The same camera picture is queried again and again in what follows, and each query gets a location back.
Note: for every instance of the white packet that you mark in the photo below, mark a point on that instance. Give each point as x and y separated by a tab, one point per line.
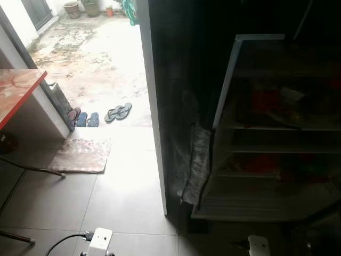
292	94

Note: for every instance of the grey flip-flop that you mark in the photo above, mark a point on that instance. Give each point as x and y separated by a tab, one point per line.
124	110
113	114

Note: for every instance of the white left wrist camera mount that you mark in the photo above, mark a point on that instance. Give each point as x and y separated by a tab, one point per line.
100	241

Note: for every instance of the brown table leg grey cap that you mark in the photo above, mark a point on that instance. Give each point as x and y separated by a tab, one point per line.
32	168
18	237

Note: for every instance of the grey panelled door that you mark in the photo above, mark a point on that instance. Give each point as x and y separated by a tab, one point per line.
38	12

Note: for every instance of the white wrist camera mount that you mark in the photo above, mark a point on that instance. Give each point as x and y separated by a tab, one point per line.
259	246
100	241

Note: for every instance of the pinkish brown fuzzy doormat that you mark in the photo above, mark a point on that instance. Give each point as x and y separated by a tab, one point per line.
80	156

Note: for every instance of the small red plant pot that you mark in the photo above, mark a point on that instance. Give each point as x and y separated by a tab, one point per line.
109	12

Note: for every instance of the beige plant pot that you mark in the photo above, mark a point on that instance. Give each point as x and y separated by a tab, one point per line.
72	10

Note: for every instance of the red plastic bag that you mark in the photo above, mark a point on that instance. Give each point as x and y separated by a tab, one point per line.
265	163

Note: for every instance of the marble pattern table red edge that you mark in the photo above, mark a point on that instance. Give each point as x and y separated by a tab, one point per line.
16	90

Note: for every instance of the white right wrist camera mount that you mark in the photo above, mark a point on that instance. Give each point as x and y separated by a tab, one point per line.
259	246

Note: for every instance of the plant pot with green plant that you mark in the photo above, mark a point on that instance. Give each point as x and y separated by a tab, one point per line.
90	8

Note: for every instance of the dark metal door frame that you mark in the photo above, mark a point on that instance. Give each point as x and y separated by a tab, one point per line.
61	104

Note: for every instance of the grey patterned cloth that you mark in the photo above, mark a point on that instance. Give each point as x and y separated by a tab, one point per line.
193	154

